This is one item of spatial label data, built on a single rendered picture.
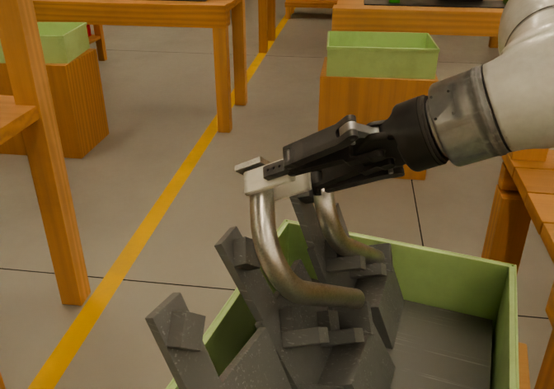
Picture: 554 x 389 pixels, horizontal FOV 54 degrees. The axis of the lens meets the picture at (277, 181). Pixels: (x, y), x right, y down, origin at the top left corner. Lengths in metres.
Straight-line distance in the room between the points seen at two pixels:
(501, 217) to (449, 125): 1.16
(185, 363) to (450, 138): 0.34
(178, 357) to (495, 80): 0.40
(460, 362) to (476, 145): 0.50
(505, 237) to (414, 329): 0.78
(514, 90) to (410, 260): 0.54
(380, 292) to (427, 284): 0.13
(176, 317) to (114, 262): 2.12
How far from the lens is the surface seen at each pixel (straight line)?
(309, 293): 0.68
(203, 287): 2.44
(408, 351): 0.95
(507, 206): 1.67
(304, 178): 0.65
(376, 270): 0.93
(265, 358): 0.69
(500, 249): 1.74
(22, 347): 2.35
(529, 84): 0.52
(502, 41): 0.65
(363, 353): 0.82
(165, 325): 0.56
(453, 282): 1.02
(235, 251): 0.68
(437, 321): 1.02
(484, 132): 0.53
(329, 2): 8.04
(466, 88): 0.54
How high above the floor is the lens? 1.50
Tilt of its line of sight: 27 degrees down
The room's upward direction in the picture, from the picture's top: straight up
